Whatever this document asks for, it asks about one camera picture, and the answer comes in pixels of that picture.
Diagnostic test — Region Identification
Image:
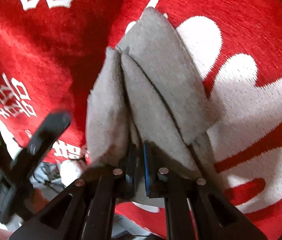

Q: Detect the grey small cloth garment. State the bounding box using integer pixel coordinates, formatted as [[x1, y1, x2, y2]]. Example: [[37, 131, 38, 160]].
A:
[[86, 8, 226, 190]]

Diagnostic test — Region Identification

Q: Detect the red blanket with white print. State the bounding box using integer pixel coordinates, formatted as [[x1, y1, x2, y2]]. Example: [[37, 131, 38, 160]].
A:
[[0, 0, 282, 239]]

